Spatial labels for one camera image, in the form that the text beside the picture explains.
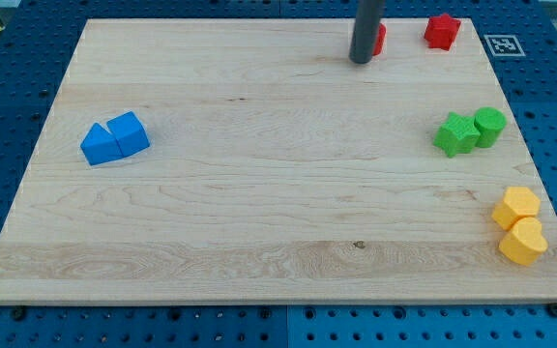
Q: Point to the blue cube block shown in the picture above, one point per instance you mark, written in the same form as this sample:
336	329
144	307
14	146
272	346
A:
129	133

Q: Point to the green cylinder block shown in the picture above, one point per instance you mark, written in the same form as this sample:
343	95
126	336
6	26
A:
490	122

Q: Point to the red star block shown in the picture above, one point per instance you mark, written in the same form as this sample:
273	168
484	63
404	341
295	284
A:
441	31

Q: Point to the yellow hexagon block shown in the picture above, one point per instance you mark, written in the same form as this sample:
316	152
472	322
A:
516	203

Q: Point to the blue triangle block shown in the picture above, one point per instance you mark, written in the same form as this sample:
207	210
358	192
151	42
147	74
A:
100	146

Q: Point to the red block behind rod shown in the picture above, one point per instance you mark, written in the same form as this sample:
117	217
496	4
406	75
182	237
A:
381	35

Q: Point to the green star block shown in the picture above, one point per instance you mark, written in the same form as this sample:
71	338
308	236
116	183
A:
457	135

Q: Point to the grey cylindrical robot arm rod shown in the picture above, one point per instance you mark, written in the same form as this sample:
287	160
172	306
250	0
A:
365	30

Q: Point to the white fiducial marker tag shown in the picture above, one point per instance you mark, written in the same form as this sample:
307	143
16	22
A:
503	45

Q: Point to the light wooden board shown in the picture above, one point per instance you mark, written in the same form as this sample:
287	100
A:
278	172

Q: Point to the yellow heart block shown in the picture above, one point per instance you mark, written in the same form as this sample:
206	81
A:
524	243

